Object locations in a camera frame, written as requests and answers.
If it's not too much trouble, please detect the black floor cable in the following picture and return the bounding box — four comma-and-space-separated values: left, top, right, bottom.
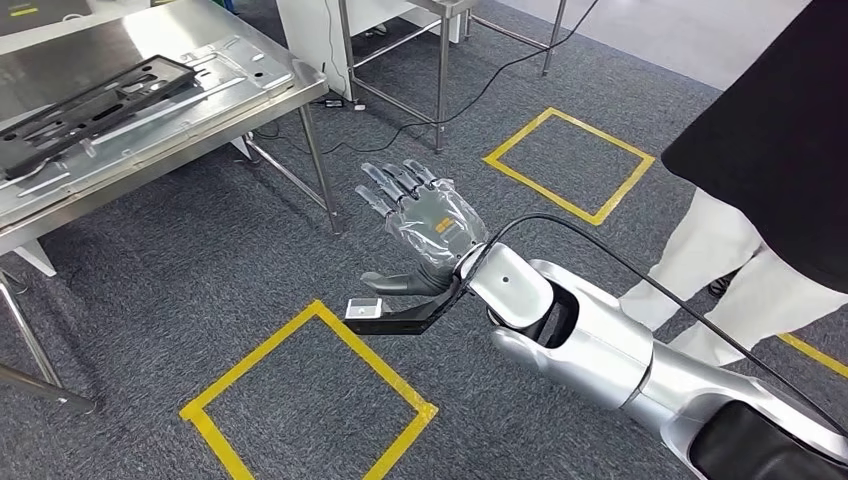
254, 0, 601, 155

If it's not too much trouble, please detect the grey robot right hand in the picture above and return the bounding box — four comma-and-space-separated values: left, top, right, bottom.
354, 158, 492, 298

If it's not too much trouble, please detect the stainless steel workbench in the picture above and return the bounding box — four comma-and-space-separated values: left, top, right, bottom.
0, 0, 344, 415

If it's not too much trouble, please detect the yellow floor tape square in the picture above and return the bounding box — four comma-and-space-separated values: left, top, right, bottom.
180, 299, 440, 480
482, 107, 657, 228

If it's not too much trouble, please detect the stainless steel table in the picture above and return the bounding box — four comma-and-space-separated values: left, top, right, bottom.
337, 0, 571, 155

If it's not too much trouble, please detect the white board panel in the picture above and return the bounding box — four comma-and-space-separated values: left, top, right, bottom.
13, 239, 59, 280

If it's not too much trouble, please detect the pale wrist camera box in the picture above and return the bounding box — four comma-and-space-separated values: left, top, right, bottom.
345, 298, 384, 324

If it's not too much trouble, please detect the stamped sheet metal panel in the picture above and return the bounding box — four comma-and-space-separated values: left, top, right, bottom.
0, 34, 297, 215

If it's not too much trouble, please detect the white cabinet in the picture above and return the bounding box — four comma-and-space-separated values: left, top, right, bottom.
276, 0, 465, 102

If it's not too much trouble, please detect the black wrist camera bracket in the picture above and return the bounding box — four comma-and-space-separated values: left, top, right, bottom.
343, 276, 465, 337

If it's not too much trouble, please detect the black plastic mounting plate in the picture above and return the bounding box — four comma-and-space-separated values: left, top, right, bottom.
0, 54, 201, 182

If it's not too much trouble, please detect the person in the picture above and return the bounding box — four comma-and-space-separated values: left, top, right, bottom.
619, 0, 848, 368

